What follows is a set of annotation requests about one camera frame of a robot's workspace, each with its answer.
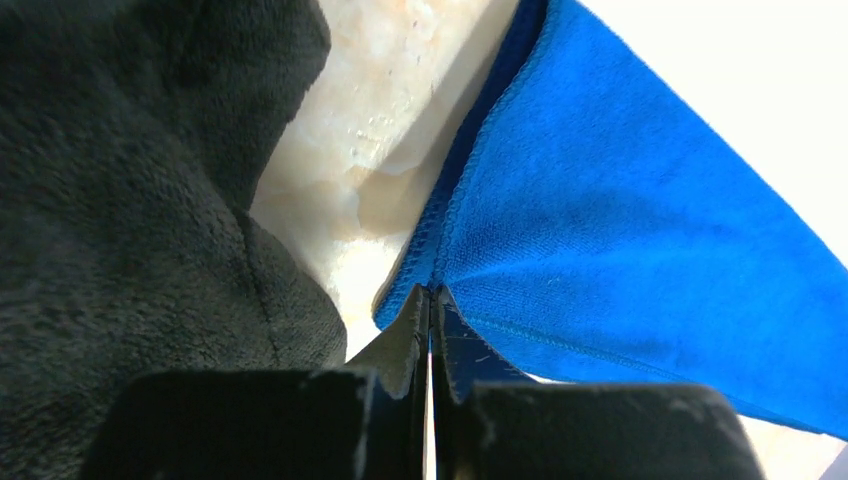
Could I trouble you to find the black floral blanket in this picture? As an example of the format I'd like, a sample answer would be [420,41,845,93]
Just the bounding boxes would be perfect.
[1,1,347,479]

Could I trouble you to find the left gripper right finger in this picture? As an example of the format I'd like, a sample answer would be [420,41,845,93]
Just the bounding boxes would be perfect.
[430,287,762,480]

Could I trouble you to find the royal blue towel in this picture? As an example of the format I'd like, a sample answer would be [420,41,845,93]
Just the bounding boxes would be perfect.
[375,1,847,439]

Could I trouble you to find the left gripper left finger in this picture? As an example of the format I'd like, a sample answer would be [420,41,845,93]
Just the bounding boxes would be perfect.
[80,286,430,480]

